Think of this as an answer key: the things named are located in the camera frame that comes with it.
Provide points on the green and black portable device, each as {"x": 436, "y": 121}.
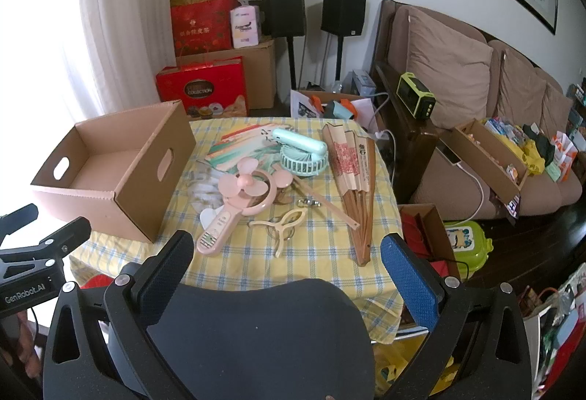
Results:
{"x": 414, "y": 96}

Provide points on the orange and teal tool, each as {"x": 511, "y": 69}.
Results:
{"x": 341, "y": 109}

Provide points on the yellow checked tablecloth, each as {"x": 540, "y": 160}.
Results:
{"x": 320, "y": 253}

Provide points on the shallow cardboard tray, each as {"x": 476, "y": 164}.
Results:
{"x": 490, "y": 157}

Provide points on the smartphone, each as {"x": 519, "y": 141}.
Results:
{"x": 451, "y": 153}

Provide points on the large beige sofa cushion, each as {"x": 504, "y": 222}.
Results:
{"x": 448, "y": 70}

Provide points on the beige hair clip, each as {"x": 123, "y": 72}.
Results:
{"x": 279, "y": 228}

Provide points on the mint handheld electric fan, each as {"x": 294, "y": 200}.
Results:
{"x": 297, "y": 139}

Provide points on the white curtain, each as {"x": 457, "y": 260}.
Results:
{"x": 91, "y": 15}

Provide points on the black speaker stand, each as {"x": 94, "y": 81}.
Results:
{"x": 339, "y": 57}
{"x": 290, "y": 61}

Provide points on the painted round hand fan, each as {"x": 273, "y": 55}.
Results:
{"x": 238, "y": 148}

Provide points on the black speaker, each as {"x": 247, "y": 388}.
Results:
{"x": 284, "y": 11}
{"x": 343, "y": 11}

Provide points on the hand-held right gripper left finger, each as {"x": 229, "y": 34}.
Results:
{"x": 160, "y": 281}

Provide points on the red gift bag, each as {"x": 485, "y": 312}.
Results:
{"x": 201, "y": 29}

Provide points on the cardboard box with red contents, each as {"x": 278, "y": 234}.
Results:
{"x": 430, "y": 235}

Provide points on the green cartoon lunch box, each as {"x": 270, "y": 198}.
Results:
{"x": 467, "y": 244}

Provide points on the grey electronic device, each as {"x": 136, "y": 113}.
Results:
{"x": 364, "y": 82}

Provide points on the large brown cardboard box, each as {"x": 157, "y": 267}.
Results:
{"x": 261, "y": 70}

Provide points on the orange and white paper bag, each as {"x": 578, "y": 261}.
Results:
{"x": 563, "y": 153}

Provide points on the white floral hand fan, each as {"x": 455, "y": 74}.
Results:
{"x": 201, "y": 194}

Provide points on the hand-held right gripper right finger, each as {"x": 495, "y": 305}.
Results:
{"x": 407, "y": 281}

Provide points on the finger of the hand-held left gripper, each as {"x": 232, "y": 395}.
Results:
{"x": 68, "y": 233}
{"x": 20, "y": 214}

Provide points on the wooden folding paper fan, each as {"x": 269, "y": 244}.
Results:
{"x": 352, "y": 171}

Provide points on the pink handheld electric fan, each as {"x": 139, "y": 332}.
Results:
{"x": 215, "y": 230}

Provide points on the red gift box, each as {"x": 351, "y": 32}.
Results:
{"x": 201, "y": 84}

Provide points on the brown sofa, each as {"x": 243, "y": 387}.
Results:
{"x": 458, "y": 185}

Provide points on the white tissue pack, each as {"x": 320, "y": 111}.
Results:
{"x": 245, "y": 27}

